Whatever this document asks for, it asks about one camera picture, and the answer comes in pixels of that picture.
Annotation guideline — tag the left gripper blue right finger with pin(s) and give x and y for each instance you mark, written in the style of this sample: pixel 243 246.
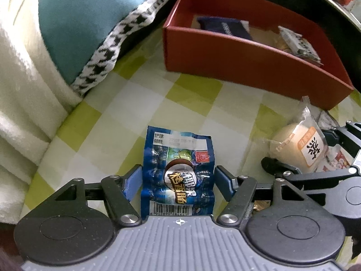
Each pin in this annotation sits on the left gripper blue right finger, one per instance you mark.
pixel 238 192

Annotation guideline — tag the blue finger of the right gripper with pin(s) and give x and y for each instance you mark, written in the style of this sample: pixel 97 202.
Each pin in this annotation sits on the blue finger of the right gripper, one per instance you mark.
pixel 274 167
pixel 334 137

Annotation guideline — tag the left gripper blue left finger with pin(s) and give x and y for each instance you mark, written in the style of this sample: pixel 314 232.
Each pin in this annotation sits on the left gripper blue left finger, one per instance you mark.
pixel 119 191

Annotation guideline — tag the round bun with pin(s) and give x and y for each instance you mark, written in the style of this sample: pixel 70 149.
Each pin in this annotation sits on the round bun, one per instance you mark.
pixel 301 142

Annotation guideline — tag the blue sausage snack packet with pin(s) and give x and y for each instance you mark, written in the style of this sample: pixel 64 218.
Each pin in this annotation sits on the blue sausage snack packet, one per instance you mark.
pixel 178 176

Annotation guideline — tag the white green snack packet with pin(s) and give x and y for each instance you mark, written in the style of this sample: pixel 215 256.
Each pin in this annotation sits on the white green snack packet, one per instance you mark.
pixel 295 44

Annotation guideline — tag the red cardboard box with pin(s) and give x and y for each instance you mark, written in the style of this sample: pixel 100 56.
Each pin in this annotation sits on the red cardboard box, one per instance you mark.
pixel 221 56

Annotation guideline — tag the white fluffy blanket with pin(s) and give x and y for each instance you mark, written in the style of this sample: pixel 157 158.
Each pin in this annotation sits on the white fluffy blanket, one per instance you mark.
pixel 35 100

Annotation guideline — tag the marble side table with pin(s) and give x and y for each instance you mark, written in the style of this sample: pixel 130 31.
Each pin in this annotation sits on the marble side table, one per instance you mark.
pixel 328 13

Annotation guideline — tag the dark blue snack packet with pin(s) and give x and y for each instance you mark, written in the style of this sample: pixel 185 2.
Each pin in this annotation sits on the dark blue snack packet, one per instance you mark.
pixel 228 26

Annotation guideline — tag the teal cushion with houndstooth trim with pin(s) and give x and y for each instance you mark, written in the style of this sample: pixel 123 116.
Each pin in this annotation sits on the teal cushion with houndstooth trim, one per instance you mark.
pixel 85 38

